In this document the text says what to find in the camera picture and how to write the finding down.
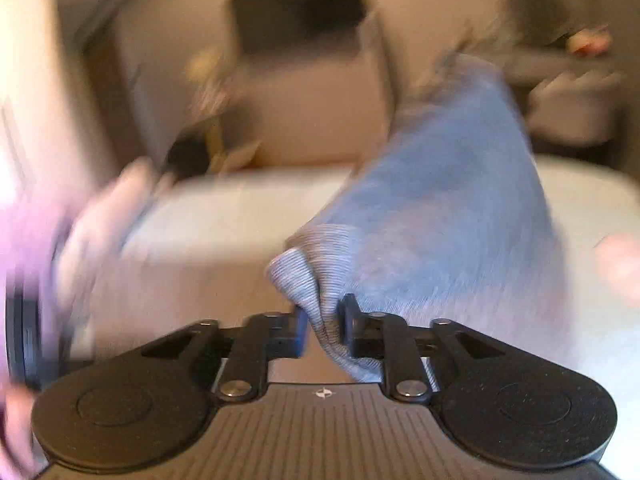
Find grey sweatpants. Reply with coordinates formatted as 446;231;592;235
267;54;575;382

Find wall mounted television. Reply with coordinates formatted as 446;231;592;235
229;0;367;56

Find light blue bed cover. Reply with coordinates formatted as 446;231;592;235
91;156;639;396

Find grey upholstered chair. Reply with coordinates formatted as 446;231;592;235
525;70;624;148

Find left hand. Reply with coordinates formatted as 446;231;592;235
593;234;640;308

